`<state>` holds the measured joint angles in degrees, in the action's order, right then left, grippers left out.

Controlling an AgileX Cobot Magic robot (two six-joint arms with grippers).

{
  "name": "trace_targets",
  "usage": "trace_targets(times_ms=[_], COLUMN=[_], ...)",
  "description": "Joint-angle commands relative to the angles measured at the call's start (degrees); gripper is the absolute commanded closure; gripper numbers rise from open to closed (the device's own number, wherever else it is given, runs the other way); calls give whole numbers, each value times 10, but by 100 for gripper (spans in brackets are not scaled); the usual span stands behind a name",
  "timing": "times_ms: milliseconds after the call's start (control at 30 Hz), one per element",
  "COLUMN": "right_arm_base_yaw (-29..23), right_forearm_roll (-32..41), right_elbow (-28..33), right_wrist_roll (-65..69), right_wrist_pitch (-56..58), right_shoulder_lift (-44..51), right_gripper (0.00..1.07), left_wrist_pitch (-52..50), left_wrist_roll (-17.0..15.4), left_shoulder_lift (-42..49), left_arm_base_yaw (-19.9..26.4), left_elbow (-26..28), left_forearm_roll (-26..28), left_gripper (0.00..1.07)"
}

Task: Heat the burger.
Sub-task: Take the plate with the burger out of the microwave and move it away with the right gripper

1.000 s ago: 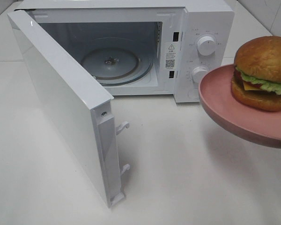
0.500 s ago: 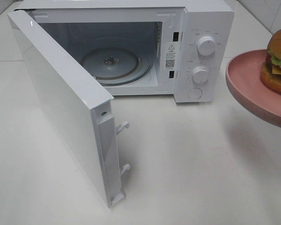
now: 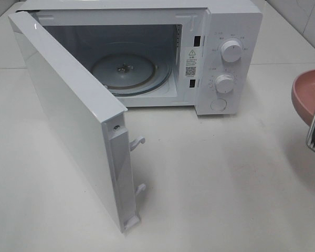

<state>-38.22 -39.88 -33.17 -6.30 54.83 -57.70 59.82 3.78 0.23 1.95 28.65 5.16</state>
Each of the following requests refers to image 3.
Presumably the pink plate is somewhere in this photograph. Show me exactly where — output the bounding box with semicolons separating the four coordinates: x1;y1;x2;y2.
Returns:
291;69;315;126

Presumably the round door release button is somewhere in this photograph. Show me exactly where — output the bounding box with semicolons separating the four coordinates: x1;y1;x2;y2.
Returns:
211;98;227;112

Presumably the white dial knob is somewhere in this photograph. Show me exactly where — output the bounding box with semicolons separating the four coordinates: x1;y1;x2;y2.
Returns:
220;38;243;63
215;74;235;93

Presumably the white microwave door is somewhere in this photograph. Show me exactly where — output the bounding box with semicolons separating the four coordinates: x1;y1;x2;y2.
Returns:
8;11;145;232

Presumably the white microwave oven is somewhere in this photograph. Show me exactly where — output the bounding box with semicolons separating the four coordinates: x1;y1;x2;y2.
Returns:
14;1;263;116

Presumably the glass turntable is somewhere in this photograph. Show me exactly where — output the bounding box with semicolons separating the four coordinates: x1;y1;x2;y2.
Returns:
91;53;172;96

